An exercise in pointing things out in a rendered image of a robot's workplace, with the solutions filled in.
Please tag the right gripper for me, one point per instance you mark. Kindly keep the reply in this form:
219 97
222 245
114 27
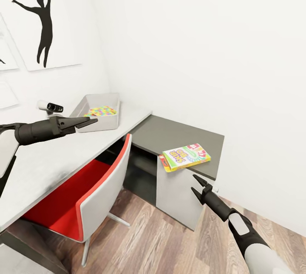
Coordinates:
207 197

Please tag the swivel chair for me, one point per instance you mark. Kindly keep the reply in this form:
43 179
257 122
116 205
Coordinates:
79 206

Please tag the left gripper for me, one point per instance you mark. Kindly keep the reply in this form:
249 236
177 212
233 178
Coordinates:
57 127

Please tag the toy box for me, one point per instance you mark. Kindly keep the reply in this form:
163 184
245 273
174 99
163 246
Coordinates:
89 102

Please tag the desk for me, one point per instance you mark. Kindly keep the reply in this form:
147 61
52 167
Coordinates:
42 167

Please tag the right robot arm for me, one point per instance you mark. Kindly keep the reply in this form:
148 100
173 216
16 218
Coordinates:
259 257

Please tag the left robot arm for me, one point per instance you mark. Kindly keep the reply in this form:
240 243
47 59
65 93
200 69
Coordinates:
16 134

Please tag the board game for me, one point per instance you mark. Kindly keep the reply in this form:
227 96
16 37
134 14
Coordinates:
183 157

